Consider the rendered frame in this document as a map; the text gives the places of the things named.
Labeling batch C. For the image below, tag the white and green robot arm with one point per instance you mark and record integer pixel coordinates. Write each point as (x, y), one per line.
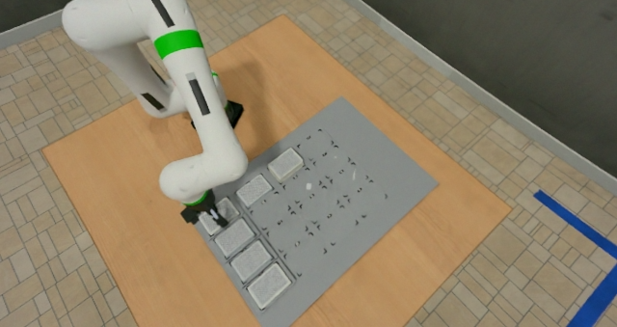
(107, 29)

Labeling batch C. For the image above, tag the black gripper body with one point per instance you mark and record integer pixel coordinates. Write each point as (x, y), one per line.
(210, 206)

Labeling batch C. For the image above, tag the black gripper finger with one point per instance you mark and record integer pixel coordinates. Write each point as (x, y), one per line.
(218, 218)

